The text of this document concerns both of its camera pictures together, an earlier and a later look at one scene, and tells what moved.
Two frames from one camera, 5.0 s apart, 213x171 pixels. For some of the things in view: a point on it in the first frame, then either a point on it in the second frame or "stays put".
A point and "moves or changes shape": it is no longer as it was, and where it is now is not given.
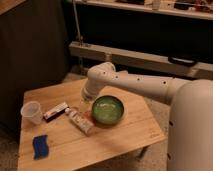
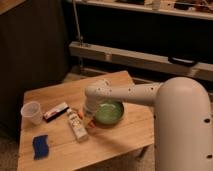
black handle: [182, 61] stays put
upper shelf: [198, 9] stays put
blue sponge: [41, 147] stays put
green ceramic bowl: [108, 110] stays put
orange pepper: [87, 115] moves or changes shape
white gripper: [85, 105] -> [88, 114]
